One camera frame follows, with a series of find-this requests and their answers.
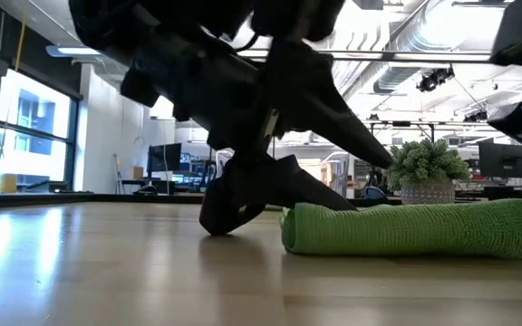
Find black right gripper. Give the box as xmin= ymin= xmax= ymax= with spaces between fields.
xmin=487 ymin=98 xmax=522 ymax=255

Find green microfiber towel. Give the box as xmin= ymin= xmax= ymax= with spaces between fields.
xmin=280 ymin=197 xmax=522 ymax=260

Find black aluminium table frame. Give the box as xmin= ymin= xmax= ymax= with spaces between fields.
xmin=0 ymin=192 xmax=522 ymax=210

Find linear ceiling light fixture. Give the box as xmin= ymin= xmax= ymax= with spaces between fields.
xmin=45 ymin=43 xmax=493 ymax=63

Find black ceiling spotlight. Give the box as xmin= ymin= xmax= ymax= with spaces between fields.
xmin=416 ymin=66 xmax=456 ymax=94

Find yellow container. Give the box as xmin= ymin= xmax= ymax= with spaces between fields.
xmin=0 ymin=173 xmax=19 ymax=194

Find large glass window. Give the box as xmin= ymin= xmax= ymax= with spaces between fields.
xmin=0 ymin=67 xmax=81 ymax=191

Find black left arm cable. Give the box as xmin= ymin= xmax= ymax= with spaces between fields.
xmin=232 ymin=30 xmax=262 ymax=53

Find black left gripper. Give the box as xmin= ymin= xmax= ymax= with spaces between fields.
xmin=120 ymin=31 xmax=394 ymax=236

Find artificial plant in grey pot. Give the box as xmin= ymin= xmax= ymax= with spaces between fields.
xmin=381 ymin=138 xmax=473 ymax=206

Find black computer monitor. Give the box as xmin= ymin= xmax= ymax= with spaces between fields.
xmin=478 ymin=142 xmax=522 ymax=179
xmin=147 ymin=142 xmax=183 ymax=173

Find black metal rig frame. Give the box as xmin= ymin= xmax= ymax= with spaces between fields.
xmin=362 ymin=120 xmax=437 ymax=146

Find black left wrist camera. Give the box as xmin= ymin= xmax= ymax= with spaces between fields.
xmin=250 ymin=0 xmax=347 ymax=43

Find blue office chair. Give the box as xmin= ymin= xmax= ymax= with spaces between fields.
xmin=362 ymin=185 xmax=387 ymax=201

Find yellow power cord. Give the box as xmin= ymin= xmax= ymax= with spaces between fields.
xmin=0 ymin=0 xmax=29 ymax=119

